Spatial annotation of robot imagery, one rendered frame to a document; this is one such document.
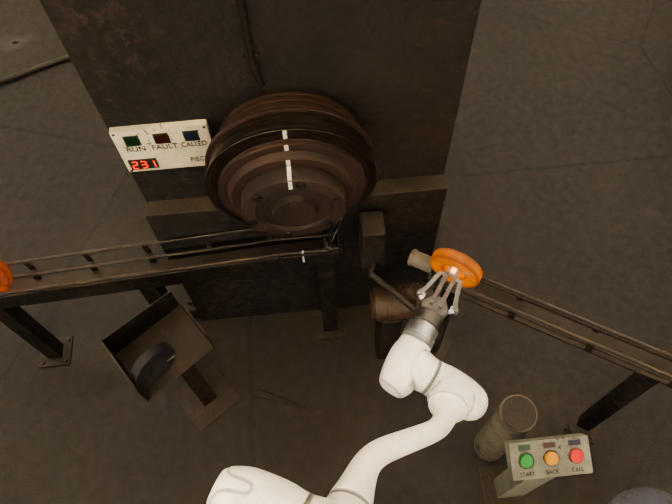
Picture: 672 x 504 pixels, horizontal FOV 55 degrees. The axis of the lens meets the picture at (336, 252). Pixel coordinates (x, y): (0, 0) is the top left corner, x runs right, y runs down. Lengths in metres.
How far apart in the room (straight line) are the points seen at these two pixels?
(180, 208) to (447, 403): 1.01
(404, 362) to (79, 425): 1.56
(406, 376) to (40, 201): 2.22
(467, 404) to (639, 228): 1.74
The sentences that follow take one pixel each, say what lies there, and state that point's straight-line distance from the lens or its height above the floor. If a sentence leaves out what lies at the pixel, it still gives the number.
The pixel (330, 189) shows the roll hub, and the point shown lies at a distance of 1.65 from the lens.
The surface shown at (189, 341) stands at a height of 0.61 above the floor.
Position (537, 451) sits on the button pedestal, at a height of 0.61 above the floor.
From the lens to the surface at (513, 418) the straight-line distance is 2.17.
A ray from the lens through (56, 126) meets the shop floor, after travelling 3.66.
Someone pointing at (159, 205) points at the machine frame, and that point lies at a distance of 2.10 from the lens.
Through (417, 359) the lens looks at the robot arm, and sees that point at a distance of 1.71.
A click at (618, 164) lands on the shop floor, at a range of 3.42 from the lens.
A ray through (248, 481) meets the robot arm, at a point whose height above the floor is 1.23.
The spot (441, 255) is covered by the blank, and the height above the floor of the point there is 0.97.
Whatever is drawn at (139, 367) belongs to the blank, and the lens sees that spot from 2.03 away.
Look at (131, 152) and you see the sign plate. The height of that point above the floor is 1.15.
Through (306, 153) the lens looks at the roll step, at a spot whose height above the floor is 1.28.
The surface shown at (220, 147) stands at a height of 1.26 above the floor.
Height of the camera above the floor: 2.57
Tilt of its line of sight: 62 degrees down
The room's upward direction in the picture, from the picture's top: 3 degrees counter-clockwise
